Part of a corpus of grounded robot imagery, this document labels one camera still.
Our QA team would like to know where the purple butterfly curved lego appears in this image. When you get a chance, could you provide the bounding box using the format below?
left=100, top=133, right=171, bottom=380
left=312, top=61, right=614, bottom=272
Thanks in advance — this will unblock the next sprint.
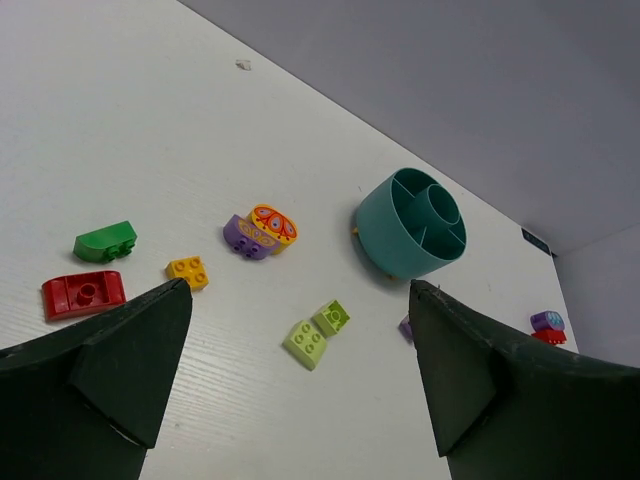
left=223, top=215, right=280, bottom=260

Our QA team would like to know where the dark green curved lego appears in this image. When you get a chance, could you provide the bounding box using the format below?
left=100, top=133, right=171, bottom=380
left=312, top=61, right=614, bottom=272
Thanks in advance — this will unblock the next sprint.
left=73, top=221, right=137, bottom=263

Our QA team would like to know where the yellow butterfly curved lego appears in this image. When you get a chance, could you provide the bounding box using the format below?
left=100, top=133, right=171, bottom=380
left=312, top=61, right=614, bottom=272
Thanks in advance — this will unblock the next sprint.
left=247, top=204, right=298, bottom=255

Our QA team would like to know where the purple flat lego plate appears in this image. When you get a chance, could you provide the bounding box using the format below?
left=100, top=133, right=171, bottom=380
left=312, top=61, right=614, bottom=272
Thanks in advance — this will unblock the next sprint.
left=398, top=315, right=413, bottom=343

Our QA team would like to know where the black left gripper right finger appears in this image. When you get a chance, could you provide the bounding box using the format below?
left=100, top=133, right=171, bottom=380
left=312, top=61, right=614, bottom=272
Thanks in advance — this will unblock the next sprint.
left=409, top=280, right=639, bottom=479

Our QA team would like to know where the lime lego brick studs up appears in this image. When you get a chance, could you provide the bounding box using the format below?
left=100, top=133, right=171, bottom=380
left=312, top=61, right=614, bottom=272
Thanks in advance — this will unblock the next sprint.
left=282, top=320, right=328, bottom=371

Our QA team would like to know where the small yellow square lego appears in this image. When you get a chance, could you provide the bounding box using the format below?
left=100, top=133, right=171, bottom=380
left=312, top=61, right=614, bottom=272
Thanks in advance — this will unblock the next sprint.
left=165, top=256, right=209, bottom=291

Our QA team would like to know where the purple printed curved lego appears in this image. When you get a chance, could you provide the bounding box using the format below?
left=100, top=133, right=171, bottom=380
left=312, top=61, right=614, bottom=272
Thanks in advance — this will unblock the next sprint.
left=530, top=310, right=565, bottom=332

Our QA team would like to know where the dark corner label sticker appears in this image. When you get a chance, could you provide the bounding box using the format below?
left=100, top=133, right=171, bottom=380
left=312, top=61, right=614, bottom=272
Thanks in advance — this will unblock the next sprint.
left=521, top=228, right=554, bottom=257

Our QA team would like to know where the red curved lego brick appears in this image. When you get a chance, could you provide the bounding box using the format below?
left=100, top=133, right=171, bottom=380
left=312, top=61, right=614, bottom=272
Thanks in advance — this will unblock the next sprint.
left=41, top=270, right=126, bottom=322

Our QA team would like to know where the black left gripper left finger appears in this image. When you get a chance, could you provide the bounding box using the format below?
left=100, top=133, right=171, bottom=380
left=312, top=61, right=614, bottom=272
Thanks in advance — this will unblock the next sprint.
left=1, top=279, right=193, bottom=479

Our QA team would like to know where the lime lego brick upside down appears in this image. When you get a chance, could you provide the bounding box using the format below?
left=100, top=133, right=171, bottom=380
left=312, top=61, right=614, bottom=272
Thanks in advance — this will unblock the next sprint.
left=312, top=300, right=350, bottom=337

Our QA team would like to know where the teal round divided container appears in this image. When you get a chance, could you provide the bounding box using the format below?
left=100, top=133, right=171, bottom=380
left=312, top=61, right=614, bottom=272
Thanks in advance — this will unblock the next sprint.
left=355, top=168, right=467, bottom=281

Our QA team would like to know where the small tape scrap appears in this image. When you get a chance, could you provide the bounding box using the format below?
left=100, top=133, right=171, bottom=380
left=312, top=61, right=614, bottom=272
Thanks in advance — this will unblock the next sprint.
left=235, top=60, right=252, bottom=71

